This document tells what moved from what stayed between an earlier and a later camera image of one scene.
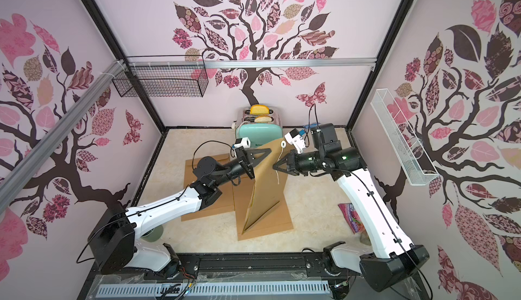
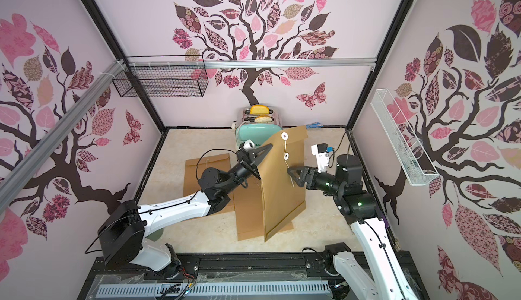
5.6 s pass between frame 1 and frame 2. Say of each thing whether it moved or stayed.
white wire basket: stayed
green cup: stayed
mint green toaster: stayed
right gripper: moved
